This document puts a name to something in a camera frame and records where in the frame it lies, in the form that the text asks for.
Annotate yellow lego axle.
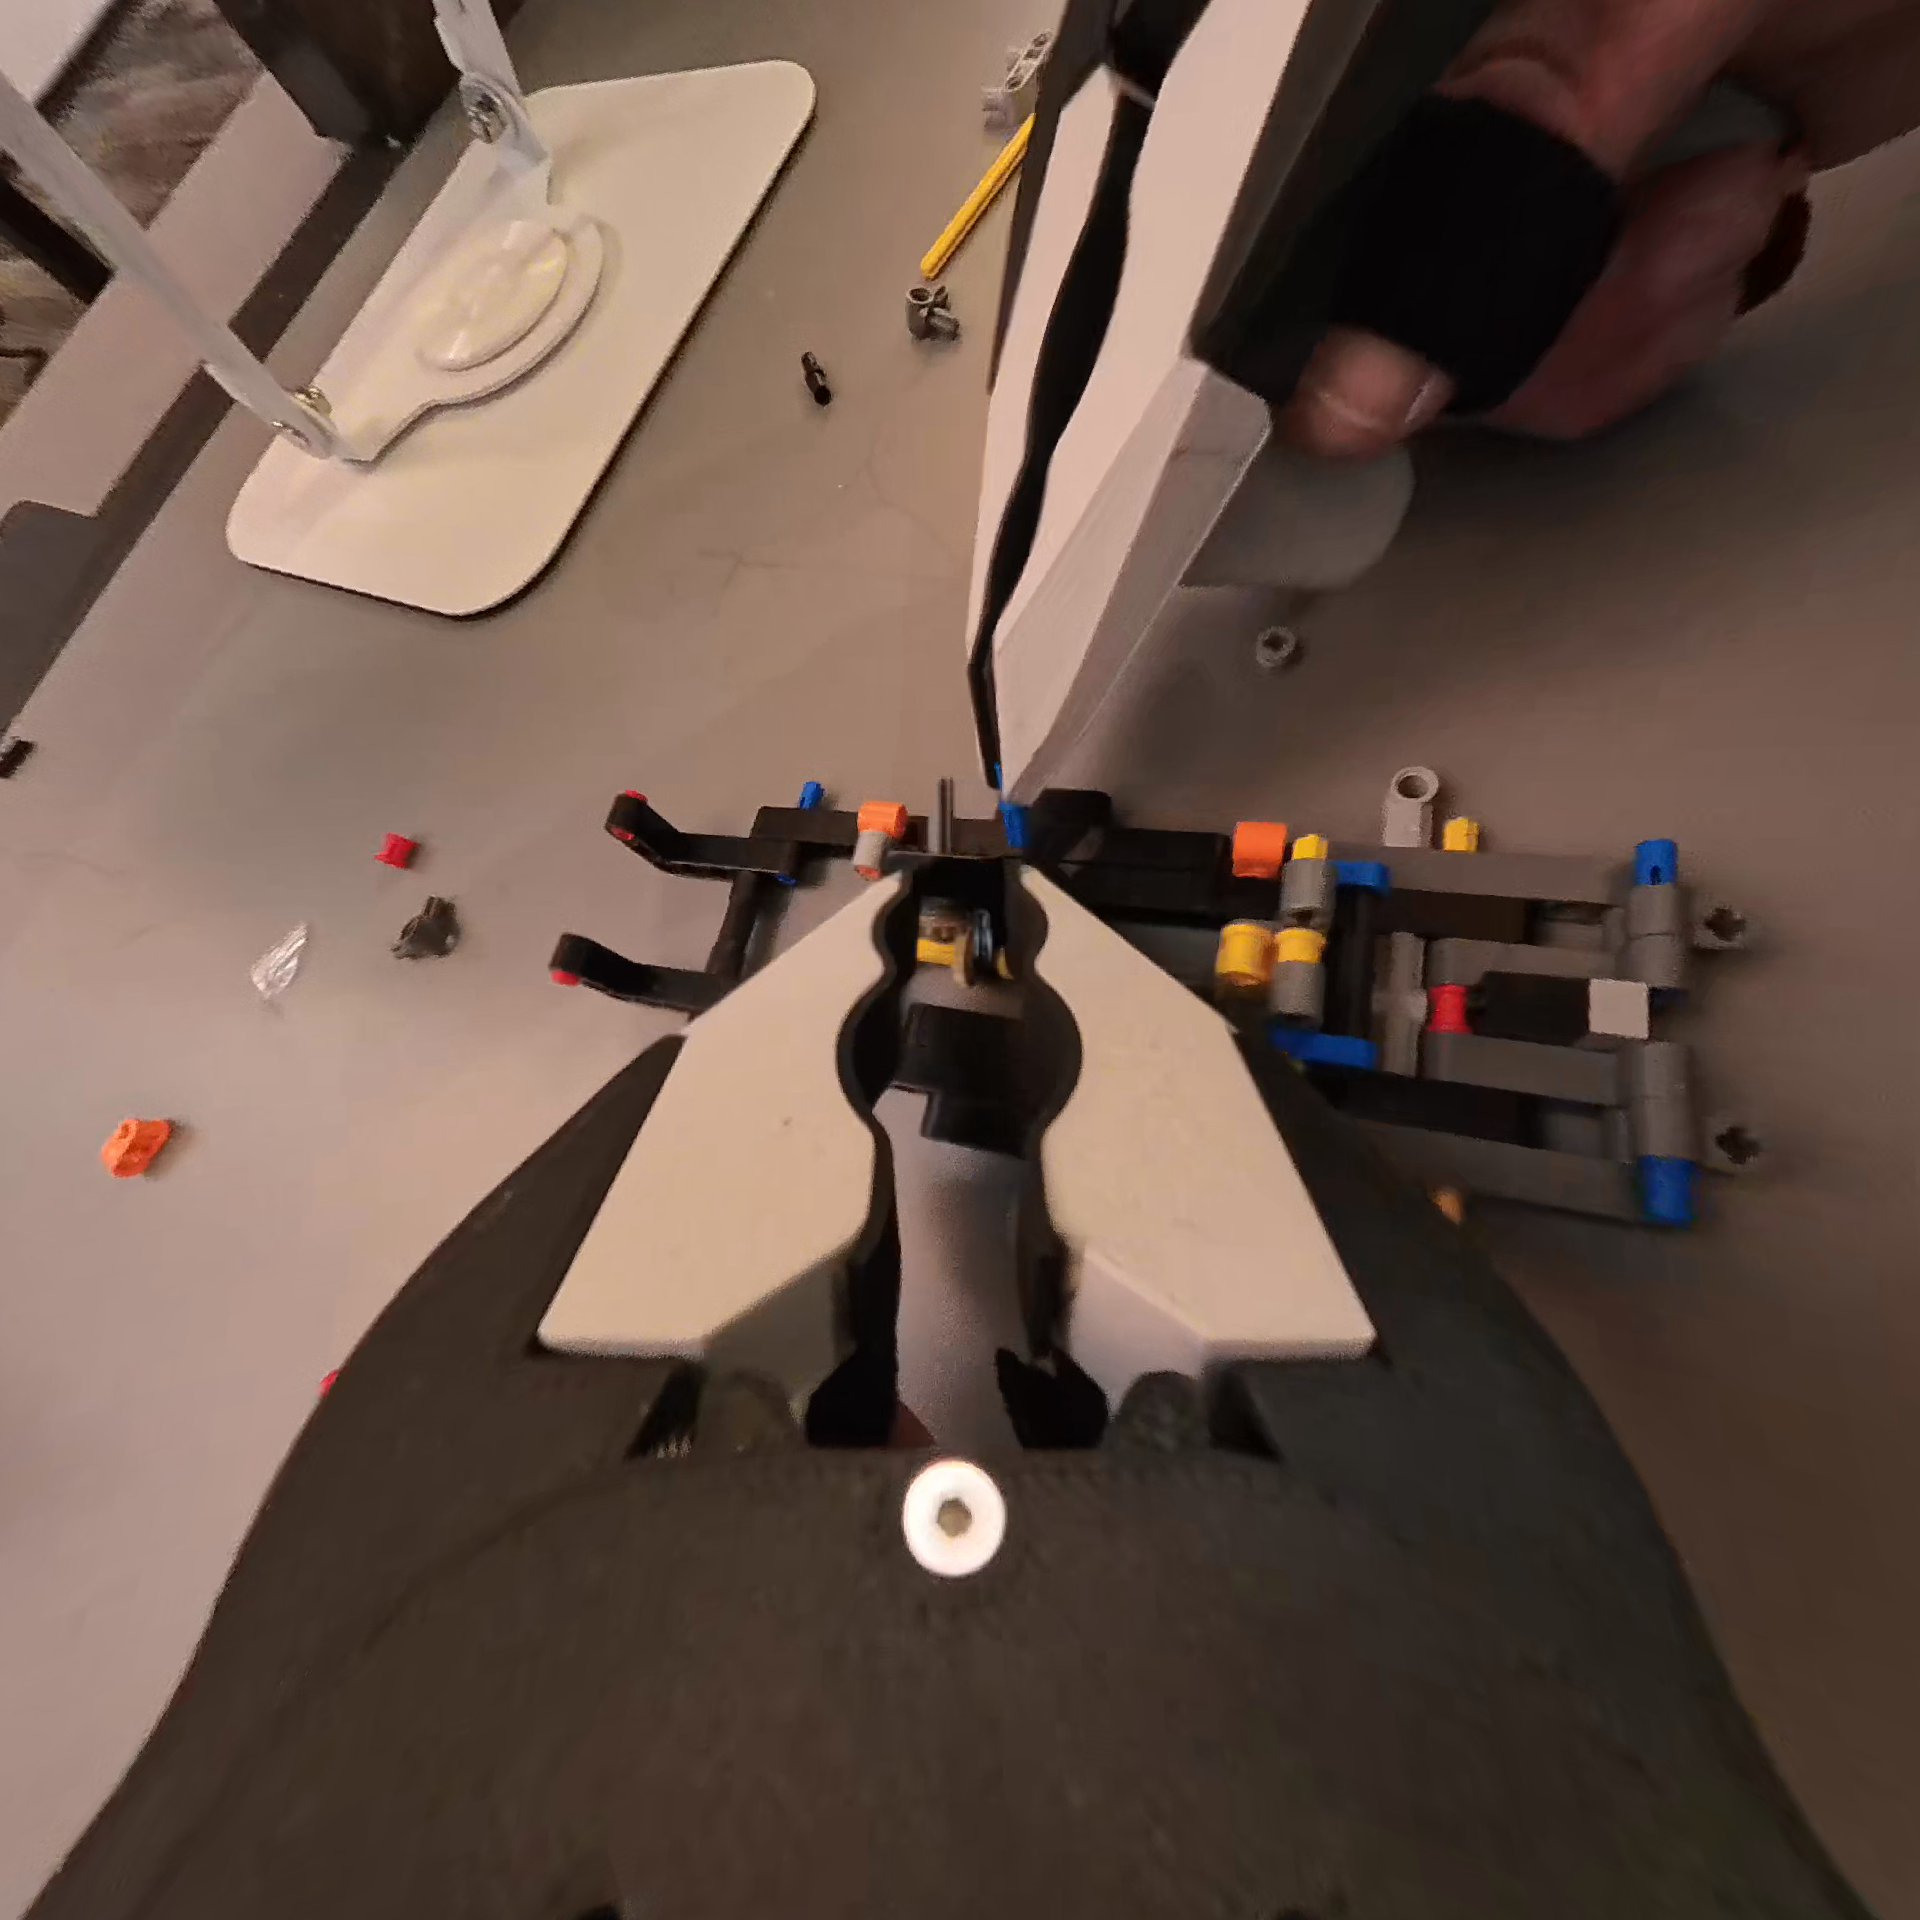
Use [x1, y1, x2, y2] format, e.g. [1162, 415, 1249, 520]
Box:
[916, 112, 1040, 282]

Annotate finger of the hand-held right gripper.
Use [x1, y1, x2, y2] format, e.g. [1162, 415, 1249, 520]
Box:
[966, 59, 1158, 781]
[992, 0, 1489, 796]

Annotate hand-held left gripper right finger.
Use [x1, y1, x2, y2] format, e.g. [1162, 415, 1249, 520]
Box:
[1015, 869, 1381, 1377]

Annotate black grey lego chassis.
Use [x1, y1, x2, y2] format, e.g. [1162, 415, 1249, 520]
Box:
[549, 770, 1757, 1230]

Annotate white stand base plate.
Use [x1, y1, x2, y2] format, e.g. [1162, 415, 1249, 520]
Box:
[224, 59, 818, 619]

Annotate person's right hand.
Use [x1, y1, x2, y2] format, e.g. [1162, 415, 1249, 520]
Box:
[1274, 0, 1920, 460]

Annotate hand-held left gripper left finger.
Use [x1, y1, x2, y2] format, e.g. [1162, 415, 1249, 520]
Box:
[535, 876, 913, 1367]

